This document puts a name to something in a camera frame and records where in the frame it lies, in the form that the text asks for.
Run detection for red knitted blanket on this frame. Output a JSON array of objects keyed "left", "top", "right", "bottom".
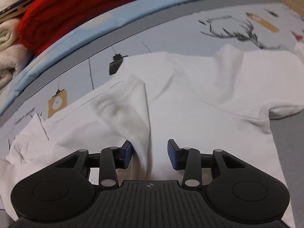
[{"left": 18, "top": 0, "right": 135, "bottom": 56}]

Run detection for printed grey bed sheet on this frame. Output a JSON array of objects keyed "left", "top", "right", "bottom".
[{"left": 0, "top": 0, "right": 304, "bottom": 148}]

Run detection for light blue cloud quilt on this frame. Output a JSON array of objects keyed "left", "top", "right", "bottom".
[{"left": 0, "top": 0, "right": 266, "bottom": 114}]

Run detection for white t-shirt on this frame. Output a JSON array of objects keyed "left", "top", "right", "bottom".
[{"left": 1, "top": 43, "right": 303, "bottom": 220}]

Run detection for cream fleece blanket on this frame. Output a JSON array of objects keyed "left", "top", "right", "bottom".
[{"left": 0, "top": 18, "right": 33, "bottom": 93}]

